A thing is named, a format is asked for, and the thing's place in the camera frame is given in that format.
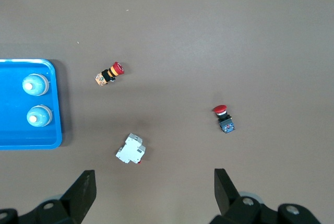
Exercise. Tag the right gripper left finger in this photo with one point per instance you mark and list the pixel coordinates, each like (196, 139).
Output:
(70, 205)

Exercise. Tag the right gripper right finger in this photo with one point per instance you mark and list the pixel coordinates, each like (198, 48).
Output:
(248, 213)

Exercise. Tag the red emergency stop yellow body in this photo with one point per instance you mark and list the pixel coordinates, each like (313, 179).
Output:
(111, 72)

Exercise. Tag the blue call bell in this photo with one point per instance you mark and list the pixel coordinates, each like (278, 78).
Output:
(39, 115)
(35, 84)

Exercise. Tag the blue plastic tray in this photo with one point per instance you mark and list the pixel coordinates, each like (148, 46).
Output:
(15, 104)

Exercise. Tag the white circuit breaker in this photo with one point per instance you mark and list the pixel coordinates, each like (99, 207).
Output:
(130, 148)

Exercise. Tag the red push button black body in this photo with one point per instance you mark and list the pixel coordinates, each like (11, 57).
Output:
(225, 123)

